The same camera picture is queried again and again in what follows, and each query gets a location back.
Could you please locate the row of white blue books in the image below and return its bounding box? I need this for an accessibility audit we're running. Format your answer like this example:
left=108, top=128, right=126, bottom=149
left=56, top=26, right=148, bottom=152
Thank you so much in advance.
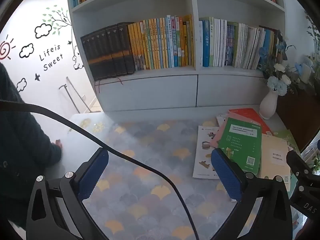
left=199, top=17, right=283, bottom=70

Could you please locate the white picture book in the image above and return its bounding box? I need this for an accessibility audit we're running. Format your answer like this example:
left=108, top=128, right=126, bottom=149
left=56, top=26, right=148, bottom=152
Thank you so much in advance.
left=192, top=125, right=227, bottom=180

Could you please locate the black cable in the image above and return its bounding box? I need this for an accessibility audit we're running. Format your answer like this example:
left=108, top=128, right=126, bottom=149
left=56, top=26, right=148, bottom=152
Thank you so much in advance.
left=0, top=99, right=200, bottom=240

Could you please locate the bear on swing sticker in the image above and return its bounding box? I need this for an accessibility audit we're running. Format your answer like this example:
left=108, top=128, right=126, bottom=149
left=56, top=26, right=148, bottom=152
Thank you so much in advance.
left=71, top=39, right=84, bottom=70

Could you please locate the cream book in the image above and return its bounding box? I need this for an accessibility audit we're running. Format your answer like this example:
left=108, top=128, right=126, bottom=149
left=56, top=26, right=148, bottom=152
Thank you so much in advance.
left=259, top=134, right=292, bottom=192

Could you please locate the cloud wall sticker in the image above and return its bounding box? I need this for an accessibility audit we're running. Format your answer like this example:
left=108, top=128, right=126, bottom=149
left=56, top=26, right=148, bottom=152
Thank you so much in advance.
left=34, top=23, right=52, bottom=39
left=15, top=78, right=27, bottom=92
left=19, top=43, right=34, bottom=58

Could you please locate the green leafy plant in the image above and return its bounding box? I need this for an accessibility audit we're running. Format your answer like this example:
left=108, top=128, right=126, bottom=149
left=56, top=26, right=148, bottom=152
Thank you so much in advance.
left=304, top=11, right=320, bottom=55

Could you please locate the grey walking cane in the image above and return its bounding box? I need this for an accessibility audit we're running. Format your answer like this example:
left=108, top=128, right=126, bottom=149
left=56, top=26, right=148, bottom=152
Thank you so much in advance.
left=59, top=84, right=81, bottom=113

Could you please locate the light green book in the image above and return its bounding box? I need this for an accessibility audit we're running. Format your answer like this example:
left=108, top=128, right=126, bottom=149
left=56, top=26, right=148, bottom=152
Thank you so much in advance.
left=271, top=129, right=300, bottom=155

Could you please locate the red sun wall sticker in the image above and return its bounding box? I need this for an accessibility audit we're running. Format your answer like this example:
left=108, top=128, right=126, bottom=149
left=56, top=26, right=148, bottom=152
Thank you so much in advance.
left=0, top=35, right=15, bottom=60

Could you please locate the white bookshelf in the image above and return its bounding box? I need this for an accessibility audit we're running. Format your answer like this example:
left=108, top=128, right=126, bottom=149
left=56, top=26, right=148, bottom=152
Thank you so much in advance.
left=66, top=0, right=287, bottom=112

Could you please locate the row of black hardcover books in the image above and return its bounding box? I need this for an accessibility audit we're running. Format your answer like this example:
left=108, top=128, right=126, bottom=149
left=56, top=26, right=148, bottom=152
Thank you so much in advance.
left=80, top=22, right=136, bottom=81

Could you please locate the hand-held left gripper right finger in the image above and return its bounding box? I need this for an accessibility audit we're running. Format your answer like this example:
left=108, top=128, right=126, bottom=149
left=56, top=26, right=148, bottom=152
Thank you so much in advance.
left=211, top=148, right=293, bottom=240

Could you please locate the scale pattern table mat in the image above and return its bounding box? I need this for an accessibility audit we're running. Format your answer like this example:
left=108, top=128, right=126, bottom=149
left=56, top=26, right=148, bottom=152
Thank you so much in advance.
left=67, top=119, right=295, bottom=240

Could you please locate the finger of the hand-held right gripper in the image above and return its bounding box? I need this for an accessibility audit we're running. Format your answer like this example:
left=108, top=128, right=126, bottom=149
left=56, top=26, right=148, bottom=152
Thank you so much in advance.
left=286, top=150, right=313, bottom=186

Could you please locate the black lettering wall sticker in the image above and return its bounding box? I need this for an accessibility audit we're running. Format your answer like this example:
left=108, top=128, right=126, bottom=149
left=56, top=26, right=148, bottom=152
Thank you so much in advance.
left=39, top=44, right=64, bottom=72

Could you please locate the tree wall sticker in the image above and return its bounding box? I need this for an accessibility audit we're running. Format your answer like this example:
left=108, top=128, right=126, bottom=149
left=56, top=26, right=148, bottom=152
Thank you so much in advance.
left=42, top=5, right=73, bottom=35

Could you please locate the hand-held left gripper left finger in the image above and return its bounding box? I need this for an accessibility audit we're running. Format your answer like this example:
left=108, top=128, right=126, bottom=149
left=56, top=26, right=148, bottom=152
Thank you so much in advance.
left=26, top=147, right=110, bottom=240

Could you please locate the dark green book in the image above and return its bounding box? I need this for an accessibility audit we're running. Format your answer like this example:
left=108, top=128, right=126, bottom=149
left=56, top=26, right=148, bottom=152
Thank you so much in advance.
left=217, top=117, right=262, bottom=176

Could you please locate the grey long-handled mop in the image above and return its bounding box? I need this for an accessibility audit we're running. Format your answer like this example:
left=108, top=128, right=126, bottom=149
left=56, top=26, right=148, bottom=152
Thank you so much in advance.
left=66, top=76, right=102, bottom=113

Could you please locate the brown wooden cabinet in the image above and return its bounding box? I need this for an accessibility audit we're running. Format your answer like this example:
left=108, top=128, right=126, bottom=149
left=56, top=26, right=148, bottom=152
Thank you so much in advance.
left=275, top=87, right=320, bottom=153

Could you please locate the orange book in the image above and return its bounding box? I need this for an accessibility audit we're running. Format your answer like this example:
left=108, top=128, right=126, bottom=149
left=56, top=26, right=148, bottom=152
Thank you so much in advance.
left=229, top=108, right=272, bottom=134

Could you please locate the row of yellow spine books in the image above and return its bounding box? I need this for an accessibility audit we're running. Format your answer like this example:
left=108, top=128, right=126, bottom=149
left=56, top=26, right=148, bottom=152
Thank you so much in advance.
left=127, top=14, right=195, bottom=71

